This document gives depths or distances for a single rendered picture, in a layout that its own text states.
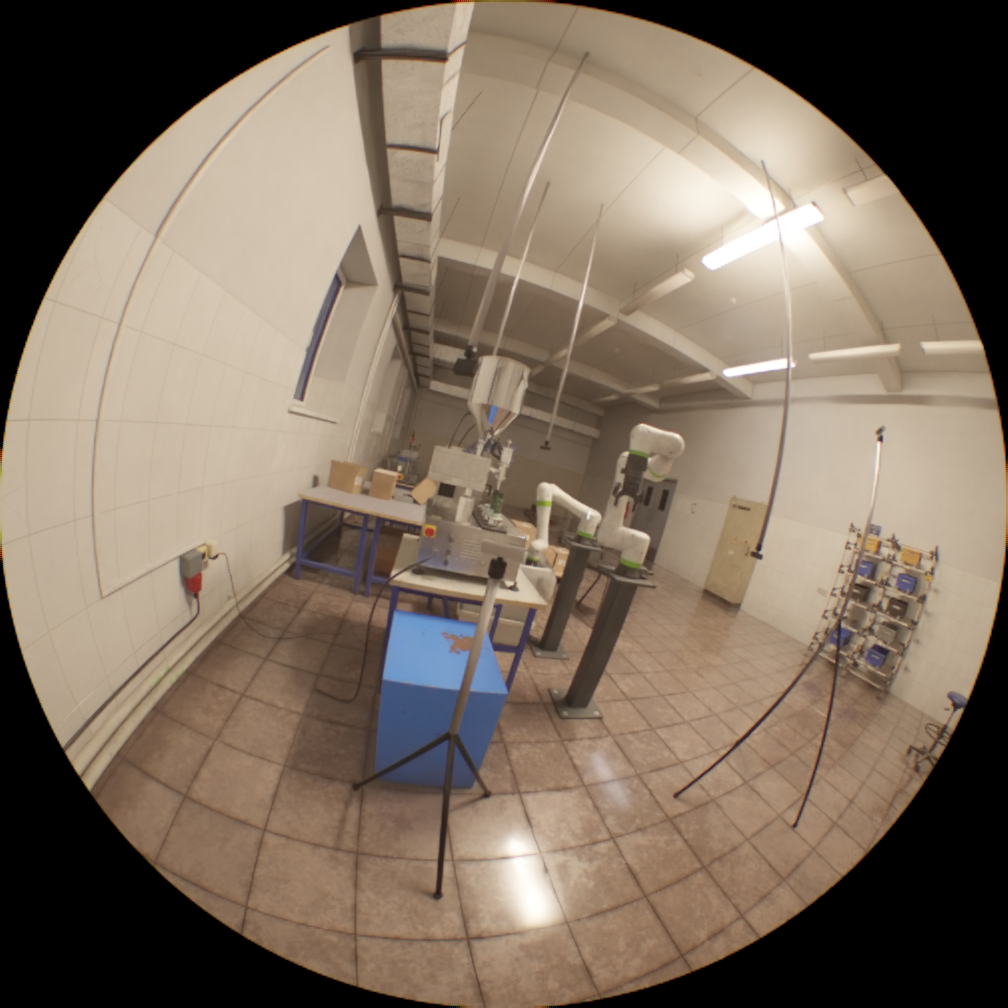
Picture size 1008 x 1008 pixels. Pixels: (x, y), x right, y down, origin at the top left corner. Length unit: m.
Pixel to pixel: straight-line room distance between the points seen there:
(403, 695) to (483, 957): 0.98
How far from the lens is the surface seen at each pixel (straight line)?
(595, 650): 1.99
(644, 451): 1.42
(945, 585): 5.77
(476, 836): 1.50
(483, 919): 1.38
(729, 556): 6.71
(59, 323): 1.23
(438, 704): 1.19
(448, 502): 1.84
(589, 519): 2.43
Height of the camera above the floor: 1.32
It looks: 6 degrees down
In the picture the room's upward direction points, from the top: 14 degrees clockwise
